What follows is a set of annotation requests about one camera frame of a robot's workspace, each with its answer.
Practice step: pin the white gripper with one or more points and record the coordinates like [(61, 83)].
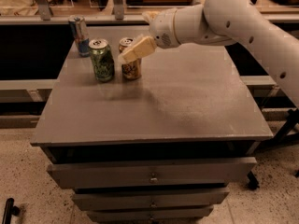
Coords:
[(163, 28)]

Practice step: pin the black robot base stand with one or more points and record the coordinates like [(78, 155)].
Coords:
[(281, 137)]

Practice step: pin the green soda can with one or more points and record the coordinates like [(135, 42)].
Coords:
[(102, 59)]

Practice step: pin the orange soda can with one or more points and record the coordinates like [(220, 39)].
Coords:
[(130, 71)]

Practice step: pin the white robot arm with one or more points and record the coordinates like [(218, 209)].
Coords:
[(221, 23)]

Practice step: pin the middle grey drawer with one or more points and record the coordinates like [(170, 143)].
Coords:
[(152, 199)]

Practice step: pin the black handle object on floor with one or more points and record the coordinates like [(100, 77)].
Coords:
[(10, 211)]

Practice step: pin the grey drawer cabinet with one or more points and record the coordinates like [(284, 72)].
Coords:
[(190, 103)]

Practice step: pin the top grey drawer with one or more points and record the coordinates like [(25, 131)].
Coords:
[(118, 174)]

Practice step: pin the bottom grey drawer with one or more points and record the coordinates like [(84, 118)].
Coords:
[(153, 214)]

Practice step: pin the grey drawer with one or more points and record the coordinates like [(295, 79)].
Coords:
[(118, 174), (152, 199), (153, 214)]

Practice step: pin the grey metal railing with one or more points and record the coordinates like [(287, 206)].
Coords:
[(95, 11)]

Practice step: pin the blue silver energy drink can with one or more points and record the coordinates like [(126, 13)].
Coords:
[(80, 34)]

